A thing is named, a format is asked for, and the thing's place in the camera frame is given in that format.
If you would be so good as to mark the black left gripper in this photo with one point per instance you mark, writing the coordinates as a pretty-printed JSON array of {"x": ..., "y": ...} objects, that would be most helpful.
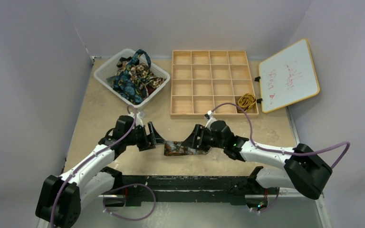
[{"x": 146, "y": 143}]

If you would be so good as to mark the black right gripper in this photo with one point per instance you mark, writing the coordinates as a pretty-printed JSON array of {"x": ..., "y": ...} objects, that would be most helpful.
[{"x": 198, "y": 137}]

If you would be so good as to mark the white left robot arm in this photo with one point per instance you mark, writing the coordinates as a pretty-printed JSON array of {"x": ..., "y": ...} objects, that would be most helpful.
[{"x": 63, "y": 197}]

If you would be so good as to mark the wooden compartment tray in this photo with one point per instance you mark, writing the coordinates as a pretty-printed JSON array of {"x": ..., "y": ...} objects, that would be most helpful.
[{"x": 204, "y": 79}]

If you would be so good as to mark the blue floral tie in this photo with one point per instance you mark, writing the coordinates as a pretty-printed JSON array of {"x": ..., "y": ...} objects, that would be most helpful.
[{"x": 132, "y": 87}]

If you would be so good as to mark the brown floral tie pile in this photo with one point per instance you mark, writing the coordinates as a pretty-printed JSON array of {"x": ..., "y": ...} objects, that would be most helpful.
[{"x": 155, "y": 82}]

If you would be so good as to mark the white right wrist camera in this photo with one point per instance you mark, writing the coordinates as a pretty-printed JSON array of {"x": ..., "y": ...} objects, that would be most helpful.
[{"x": 209, "y": 117}]

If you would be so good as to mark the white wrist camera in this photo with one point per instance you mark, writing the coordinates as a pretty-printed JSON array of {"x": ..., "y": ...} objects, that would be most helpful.
[
  {"x": 209, "y": 117},
  {"x": 139, "y": 119}
]

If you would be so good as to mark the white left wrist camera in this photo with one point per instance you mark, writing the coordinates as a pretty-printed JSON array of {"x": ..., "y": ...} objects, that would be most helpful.
[{"x": 139, "y": 119}]

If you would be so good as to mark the whiteboard with wooden frame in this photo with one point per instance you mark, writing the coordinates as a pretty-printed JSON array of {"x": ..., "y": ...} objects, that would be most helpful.
[{"x": 287, "y": 77}]

